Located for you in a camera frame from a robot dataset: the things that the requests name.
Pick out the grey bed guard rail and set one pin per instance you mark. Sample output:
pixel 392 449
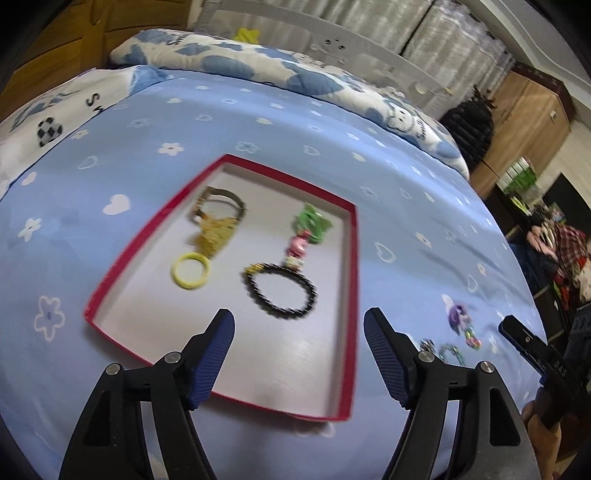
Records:
pixel 332 41

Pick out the black monitor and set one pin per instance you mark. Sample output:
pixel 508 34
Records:
pixel 572 194

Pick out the stack of green boxes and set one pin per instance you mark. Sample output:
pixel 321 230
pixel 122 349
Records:
pixel 519 175

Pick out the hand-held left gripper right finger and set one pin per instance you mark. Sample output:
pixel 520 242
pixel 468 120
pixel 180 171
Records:
pixel 385 360

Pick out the red shallow box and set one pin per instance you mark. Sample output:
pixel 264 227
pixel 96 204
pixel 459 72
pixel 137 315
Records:
pixel 286 360

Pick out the dark desk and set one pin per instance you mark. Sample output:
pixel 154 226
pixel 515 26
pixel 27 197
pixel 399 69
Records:
pixel 512 201

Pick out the wooden headboard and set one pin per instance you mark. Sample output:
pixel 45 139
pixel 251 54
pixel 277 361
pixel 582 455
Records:
pixel 60 41

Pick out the person's right hand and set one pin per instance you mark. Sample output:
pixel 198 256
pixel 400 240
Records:
pixel 540 431

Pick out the yellow hair claw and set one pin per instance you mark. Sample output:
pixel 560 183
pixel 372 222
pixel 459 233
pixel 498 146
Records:
pixel 214 235

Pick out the wooden wardrobe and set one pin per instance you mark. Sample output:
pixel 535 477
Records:
pixel 531 110

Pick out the white printed pillow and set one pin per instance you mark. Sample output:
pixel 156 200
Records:
pixel 46 124

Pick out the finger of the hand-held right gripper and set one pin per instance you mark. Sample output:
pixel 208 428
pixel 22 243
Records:
pixel 524 341

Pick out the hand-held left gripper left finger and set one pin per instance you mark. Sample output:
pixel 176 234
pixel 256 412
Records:
pixel 210 364

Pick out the dark coat rack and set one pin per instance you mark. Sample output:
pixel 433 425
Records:
pixel 482 96

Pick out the black puffer jacket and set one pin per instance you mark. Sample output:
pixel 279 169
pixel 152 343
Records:
pixel 466 129

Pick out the grey patterned curtain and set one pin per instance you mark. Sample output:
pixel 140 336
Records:
pixel 475 41
pixel 415 23

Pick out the blue flower printed bed sheet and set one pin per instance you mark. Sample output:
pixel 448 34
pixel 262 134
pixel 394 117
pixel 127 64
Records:
pixel 323 138

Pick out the purple toy charm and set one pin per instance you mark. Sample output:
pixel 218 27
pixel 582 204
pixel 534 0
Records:
pixel 457 316

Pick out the pile of clothes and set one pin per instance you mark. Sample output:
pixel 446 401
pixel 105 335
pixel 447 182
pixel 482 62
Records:
pixel 563 249

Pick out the cloud printed quilt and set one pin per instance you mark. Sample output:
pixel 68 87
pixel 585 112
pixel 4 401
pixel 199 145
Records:
pixel 258 60

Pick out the pink hair clip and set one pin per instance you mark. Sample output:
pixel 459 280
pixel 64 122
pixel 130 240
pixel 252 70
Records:
pixel 298 247

